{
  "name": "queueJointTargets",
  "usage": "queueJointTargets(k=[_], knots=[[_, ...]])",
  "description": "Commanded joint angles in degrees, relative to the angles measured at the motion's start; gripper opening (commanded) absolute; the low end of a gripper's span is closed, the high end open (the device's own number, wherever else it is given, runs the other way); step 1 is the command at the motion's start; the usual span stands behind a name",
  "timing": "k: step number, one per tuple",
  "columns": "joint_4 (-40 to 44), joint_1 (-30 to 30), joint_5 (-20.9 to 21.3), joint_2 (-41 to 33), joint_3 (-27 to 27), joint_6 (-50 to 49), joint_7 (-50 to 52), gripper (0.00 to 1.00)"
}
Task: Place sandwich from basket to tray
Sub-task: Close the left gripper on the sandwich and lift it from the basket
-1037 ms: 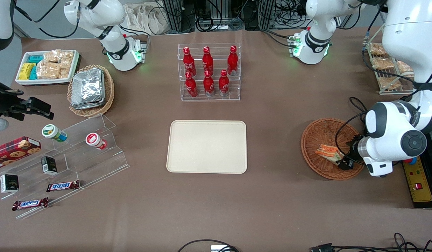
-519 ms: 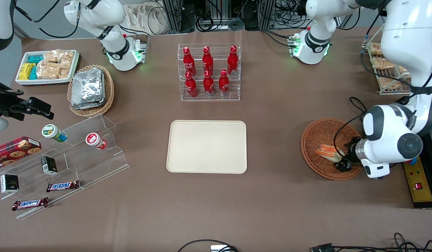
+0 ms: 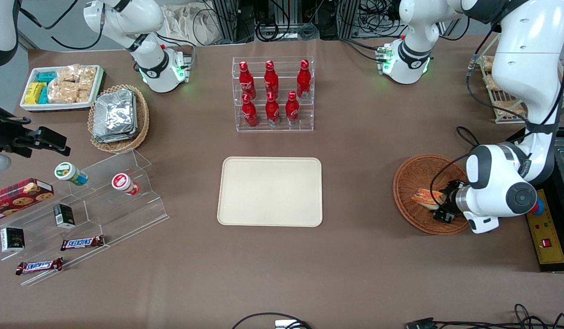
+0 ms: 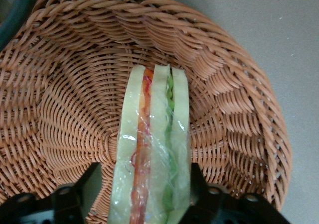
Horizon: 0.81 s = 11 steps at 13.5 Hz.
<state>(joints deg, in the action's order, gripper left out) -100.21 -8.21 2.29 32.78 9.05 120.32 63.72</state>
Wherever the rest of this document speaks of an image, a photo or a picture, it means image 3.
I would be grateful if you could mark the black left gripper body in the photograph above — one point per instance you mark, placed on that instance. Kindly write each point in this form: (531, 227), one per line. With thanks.
(451, 199)

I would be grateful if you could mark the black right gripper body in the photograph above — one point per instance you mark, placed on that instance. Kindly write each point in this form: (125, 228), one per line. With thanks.
(7, 136)

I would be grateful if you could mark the sandwich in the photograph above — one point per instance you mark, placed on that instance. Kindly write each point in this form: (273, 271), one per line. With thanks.
(425, 198)

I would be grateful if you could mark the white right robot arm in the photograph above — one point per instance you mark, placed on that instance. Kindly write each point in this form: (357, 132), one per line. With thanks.
(150, 64)

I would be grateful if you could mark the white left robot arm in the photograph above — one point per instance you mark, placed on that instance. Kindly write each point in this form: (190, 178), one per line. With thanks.
(528, 45)

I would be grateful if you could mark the round brown wicker basket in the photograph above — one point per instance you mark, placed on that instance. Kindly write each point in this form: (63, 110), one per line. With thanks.
(414, 183)

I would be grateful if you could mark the white rectangular snack tray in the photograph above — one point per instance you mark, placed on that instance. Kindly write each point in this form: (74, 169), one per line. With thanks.
(28, 106)

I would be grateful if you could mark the oval wicker basket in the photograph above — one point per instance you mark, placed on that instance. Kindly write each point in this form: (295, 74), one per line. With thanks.
(142, 119)

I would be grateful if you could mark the beige plastic tray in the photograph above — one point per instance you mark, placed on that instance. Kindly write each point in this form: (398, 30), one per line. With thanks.
(270, 192)

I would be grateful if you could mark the green lid yogurt cup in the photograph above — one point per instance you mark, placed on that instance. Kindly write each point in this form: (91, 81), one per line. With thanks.
(69, 172)

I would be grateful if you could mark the teal snack packet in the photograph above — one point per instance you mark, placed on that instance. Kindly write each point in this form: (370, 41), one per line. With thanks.
(44, 96)
(47, 77)

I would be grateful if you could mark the yellow snack packet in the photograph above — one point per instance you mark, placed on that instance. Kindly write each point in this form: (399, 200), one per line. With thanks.
(34, 93)

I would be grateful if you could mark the rice cracker bag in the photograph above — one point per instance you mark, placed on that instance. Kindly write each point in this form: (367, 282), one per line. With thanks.
(87, 77)
(62, 92)
(68, 73)
(84, 95)

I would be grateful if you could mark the silver foil packet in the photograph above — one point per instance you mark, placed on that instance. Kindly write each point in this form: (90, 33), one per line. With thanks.
(115, 137)
(113, 112)

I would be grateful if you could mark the red plaid cookie box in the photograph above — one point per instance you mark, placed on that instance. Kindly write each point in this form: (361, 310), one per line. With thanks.
(17, 196)

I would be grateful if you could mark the small black carton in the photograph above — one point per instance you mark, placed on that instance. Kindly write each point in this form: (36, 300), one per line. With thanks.
(64, 215)
(12, 239)

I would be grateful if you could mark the red lid yogurt cup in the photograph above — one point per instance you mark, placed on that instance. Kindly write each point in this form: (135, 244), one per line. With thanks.
(123, 183)

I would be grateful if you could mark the red emergency stop button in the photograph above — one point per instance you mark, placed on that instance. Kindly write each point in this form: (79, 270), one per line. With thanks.
(539, 208)

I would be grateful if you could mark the clear acrylic stepped display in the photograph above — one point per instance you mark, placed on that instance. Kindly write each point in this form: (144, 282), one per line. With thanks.
(108, 214)

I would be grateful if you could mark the black appliance with yellow panel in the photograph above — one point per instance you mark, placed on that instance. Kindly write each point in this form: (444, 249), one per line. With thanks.
(549, 242)

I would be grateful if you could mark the snickers chocolate bar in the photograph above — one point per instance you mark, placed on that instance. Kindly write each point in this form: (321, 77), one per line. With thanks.
(82, 242)
(39, 266)

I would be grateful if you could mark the red cola bottle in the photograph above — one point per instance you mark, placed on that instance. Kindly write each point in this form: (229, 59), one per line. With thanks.
(272, 110)
(246, 80)
(303, 78)
(271, 78)
(250, 112)
(292, 109)

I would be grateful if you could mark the white cloth bag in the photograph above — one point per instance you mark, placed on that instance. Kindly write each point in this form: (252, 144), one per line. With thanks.
(186, 25)

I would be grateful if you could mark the clear acrylic bottle rack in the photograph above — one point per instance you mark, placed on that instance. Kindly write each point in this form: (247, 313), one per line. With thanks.
(273, 128)

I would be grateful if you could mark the small white device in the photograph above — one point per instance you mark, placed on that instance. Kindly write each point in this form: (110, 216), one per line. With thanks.
(286, 324)

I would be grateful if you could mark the aluminium frame profile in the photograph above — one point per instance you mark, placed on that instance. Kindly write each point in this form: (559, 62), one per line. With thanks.
(226, 20)
(348, 18)

